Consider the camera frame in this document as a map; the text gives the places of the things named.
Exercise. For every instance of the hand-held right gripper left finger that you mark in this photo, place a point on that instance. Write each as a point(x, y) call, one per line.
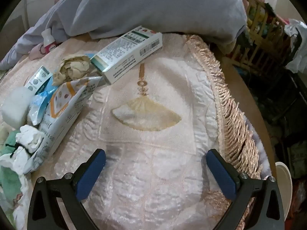
point(92, 175)

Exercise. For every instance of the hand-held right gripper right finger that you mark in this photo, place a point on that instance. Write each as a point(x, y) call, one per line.
point(220, 175)

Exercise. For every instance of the white plastic bucket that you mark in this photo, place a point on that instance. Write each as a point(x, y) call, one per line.
point(284, 186)

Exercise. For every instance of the orange print carton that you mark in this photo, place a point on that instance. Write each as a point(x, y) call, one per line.
point(67, 110)

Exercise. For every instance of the blue plastic wrapper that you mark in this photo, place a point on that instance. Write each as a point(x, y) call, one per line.
point(39, 105)

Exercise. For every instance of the white green milk carton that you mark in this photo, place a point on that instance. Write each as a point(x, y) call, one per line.
point(36, 79)

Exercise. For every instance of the purple striped fleece blanket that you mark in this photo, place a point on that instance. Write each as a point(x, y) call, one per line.
point(255, 139)

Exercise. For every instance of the crumpled white tissue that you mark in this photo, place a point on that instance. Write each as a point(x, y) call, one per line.
point(28, 136)

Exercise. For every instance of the green cloth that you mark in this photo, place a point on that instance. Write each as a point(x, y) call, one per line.
point(9, 184)

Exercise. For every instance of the white foam block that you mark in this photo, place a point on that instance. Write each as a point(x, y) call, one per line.
point(15, 107)

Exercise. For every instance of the crumpled beige paper ball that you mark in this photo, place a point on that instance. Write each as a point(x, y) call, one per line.
point(72, 69)

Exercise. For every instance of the white green medicine box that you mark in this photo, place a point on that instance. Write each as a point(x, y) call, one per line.
point(124, 52)

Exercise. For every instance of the white bottle pink label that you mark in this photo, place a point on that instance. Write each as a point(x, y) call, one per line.
point(49, 42)

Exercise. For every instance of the white plastic bag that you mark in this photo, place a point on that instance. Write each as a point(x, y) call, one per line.
point(297, 52)

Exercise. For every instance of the wooden baby crib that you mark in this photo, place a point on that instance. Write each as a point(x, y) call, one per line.
point(251, 21)

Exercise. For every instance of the grey-blue quilt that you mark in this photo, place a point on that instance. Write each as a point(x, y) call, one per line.
point(144, 4)

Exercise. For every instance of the brown wooden bed frame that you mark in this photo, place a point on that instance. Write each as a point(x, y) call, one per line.
point(247, 95)

